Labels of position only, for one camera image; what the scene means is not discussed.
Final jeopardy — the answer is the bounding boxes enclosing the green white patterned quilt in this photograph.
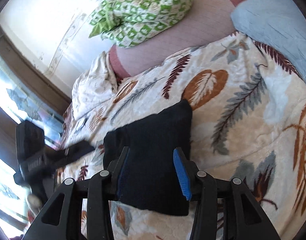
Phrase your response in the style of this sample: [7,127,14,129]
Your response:
[89,0,193,48]

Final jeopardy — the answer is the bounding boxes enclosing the light blue pillow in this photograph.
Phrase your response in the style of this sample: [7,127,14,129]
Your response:
[231,0,306,83]

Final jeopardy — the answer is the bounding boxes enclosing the stained glass window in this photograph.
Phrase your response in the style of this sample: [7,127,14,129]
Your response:
[0,28,71,234]

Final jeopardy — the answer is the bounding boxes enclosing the white floral pillow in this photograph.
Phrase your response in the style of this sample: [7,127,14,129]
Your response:
[71,51,118,120]

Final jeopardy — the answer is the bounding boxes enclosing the black pants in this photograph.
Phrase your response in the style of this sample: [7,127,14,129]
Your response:
[103,99,193,216]

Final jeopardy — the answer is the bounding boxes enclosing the leaf pattern fleece blanket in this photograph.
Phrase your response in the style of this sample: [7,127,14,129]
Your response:
[55,32,306,239]

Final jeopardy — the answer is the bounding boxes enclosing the pink maroon quilted bedspread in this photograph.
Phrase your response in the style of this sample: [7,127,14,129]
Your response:
[108,0,245,79]

